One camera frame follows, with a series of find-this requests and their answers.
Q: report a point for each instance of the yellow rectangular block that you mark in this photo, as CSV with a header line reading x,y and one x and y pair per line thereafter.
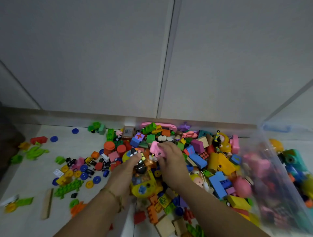
x,y
238,203

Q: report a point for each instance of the white toy figure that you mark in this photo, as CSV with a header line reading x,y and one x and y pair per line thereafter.
x,y
163,138

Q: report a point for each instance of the person's right fingers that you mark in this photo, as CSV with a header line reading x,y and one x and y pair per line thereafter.
x,y
172,147

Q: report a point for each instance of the green toy crocodile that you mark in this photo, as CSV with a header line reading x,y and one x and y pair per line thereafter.
x,y
36,153

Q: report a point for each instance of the pink studded block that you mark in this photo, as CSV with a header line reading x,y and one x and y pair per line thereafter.
x,y
235,144

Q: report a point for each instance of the doll head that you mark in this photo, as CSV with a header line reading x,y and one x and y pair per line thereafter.
x,y
197,180

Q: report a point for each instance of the yellow toy camera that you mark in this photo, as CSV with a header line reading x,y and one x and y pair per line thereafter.
x,y
144,186

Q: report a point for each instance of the purple toy figure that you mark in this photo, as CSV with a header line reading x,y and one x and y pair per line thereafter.
x,y
184,127

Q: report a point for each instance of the yellow toy wheel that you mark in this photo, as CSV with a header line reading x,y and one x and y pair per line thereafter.
x,y
89,184
64,168
77,174
69,173

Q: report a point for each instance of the person's left forearm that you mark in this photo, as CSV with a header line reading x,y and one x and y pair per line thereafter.
x,y
93,217

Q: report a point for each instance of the person's right hand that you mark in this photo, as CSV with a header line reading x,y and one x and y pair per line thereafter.
x,y
173,166

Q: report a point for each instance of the small orange block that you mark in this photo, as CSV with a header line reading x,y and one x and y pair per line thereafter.
x,y
95,155

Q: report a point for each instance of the clear plastic storage bin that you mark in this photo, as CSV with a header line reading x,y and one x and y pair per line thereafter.
x,y
281,185

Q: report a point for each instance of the pink toy phone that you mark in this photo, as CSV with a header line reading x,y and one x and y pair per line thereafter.
x,y
166,125

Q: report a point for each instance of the small black toy car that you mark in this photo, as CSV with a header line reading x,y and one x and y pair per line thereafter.
x,y
140,169

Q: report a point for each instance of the yellow toy disc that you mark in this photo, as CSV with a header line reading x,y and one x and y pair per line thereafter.
x,y
10,208

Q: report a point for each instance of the red studded block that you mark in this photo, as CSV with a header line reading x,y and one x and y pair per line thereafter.
x,y
139,217

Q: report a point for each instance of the blue toy wheel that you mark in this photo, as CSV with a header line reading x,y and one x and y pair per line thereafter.
x,y
106,173
55,182
84,168
84,176
96,180

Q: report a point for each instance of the long green studded block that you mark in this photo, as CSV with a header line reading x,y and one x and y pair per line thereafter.
x,y
68,188

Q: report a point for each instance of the blue foam block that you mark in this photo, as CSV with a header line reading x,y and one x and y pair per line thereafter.
x,y
196,159

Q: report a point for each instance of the teal toy in bin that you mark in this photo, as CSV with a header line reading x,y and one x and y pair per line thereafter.
x,y
294,160

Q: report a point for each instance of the red cylinder block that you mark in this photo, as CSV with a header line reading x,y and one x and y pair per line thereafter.
x,y
121,150

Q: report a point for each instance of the small brown cardboard box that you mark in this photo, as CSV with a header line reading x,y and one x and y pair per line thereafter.
x,y
128,132

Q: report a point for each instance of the large wooden block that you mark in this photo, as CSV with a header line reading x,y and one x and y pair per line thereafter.
x,y
165,226

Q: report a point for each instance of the purple block with red cross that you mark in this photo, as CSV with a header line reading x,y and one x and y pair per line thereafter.
x,y
139,136

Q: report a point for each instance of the small puzzle cube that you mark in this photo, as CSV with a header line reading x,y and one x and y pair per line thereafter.
x,y
204,155

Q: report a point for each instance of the person's left fingers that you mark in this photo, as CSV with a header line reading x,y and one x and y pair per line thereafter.
x,y
135,157

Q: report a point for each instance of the flat green toy piece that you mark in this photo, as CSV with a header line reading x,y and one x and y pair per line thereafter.
x,y
24,201

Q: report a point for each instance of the orange cylinder block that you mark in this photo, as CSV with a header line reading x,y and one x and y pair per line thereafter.
x,y
109,147

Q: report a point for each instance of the white toy piece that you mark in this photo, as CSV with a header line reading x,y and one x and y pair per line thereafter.
x,y
8,200

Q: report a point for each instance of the blue flat disc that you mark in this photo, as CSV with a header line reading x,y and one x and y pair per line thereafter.
x,y
54,139
75,131

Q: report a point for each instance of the red toy block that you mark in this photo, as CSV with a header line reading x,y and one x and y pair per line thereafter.
x,y
38,140

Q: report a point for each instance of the tall green studded block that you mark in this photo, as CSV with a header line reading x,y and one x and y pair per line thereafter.
x,y
110,134

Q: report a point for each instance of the pink plastic toy figure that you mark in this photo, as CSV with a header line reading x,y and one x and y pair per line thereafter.
x,y
155,147

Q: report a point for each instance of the small white plate block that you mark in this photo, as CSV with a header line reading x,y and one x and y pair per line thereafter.
x,y
58,173

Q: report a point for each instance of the tiny black block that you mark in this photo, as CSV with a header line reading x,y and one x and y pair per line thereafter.
x,y
74,195

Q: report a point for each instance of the person's right forearm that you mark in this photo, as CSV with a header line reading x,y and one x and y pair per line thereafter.
x,y
215,214

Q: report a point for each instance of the long orange studded block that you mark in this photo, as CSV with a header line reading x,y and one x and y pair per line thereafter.
x,y
152,213

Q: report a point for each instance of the large yellow house block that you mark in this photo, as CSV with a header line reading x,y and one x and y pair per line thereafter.
x,y
221,164

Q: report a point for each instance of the pile of mixed toy blocks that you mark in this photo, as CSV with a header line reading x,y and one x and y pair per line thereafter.
x,y
215,168

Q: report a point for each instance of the red round toy piece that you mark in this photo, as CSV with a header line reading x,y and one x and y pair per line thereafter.
x,y
99,166

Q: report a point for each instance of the small wooden block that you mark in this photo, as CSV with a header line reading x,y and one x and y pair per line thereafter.
x,y
180,226

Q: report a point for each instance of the wooden stick block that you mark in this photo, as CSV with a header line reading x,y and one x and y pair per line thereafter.
x,y
47,204

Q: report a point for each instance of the small yellow toy block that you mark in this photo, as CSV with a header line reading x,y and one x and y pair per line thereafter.
x,y
24,146

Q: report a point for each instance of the green curved toy piece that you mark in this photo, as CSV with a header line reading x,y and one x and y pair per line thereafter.
x,y
60,160

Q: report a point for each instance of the magenta foam block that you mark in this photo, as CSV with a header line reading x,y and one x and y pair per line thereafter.
x,y
197,146

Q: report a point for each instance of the green toy vehicle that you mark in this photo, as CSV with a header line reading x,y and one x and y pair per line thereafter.
x,y
96,127

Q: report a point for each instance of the green toy wheel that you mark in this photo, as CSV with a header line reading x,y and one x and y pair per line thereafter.
x,y
73,203

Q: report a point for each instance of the large blue notched block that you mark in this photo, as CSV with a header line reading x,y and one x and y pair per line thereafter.
x,y
217,185

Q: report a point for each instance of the yellow black toy car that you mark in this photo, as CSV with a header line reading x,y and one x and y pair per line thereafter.
x,y
88,161

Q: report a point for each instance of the small green toy piece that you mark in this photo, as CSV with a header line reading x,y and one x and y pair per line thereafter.
x,y
16,159

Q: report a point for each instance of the heap of toys inside bin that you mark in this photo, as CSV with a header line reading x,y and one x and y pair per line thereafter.
x,y
276,180

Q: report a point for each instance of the pink square block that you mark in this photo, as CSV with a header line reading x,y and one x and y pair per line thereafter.
x,y
113,156

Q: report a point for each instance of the person's left hand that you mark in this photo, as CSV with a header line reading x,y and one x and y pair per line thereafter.
x,y
122,174

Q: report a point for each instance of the pink pig figure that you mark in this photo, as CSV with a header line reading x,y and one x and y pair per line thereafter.
x,y
242,187

